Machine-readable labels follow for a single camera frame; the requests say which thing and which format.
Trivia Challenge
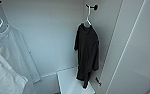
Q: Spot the black garment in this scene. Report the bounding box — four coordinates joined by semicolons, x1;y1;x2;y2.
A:
73;22;101;89

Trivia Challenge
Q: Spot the white wardrobe body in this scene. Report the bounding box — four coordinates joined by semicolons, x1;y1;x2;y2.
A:
0;0;125;94

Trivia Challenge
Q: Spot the white hanging cloth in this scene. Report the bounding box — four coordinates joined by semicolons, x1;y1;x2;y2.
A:
0;23;42;94

